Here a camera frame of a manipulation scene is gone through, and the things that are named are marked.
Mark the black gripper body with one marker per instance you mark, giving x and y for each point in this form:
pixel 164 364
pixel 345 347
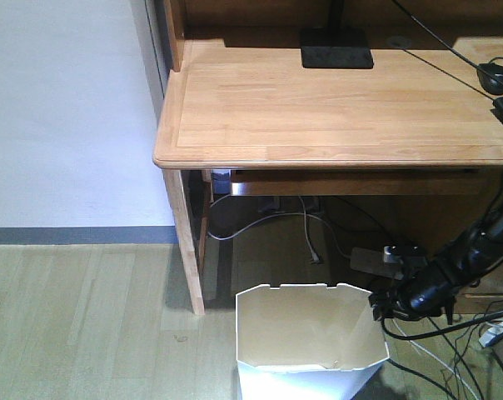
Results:
pixel 386 305

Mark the white paper trash bin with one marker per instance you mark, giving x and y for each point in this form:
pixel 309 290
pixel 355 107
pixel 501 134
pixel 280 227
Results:
pixel 306 341

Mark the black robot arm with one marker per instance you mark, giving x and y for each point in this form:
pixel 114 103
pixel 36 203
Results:
pixel 428 287

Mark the grey power adapter on floor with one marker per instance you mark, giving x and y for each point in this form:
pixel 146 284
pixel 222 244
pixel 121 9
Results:
pixel 368 261

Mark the white blue bottle under desk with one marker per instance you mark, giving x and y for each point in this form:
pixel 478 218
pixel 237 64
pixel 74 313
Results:
pixel 221 181

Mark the black computer mouse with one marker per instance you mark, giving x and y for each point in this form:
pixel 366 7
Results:
pixel 490 76

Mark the black monitor with stand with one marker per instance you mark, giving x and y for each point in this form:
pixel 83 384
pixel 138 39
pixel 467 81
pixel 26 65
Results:
pixel 335 46

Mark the light wooden desk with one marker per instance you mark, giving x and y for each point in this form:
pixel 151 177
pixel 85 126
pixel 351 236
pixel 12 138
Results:
pixel 416 123

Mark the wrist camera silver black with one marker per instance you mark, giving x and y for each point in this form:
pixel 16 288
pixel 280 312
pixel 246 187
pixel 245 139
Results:
pixel 404 260

